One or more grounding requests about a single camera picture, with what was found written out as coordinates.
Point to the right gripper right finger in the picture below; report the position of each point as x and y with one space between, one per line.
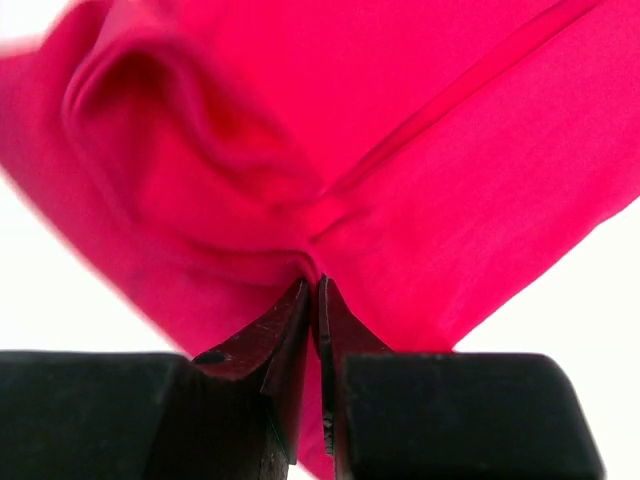
339 333

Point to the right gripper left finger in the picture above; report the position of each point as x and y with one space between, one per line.
274 346

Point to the bright red t-shirt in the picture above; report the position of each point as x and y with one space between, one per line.
432 157

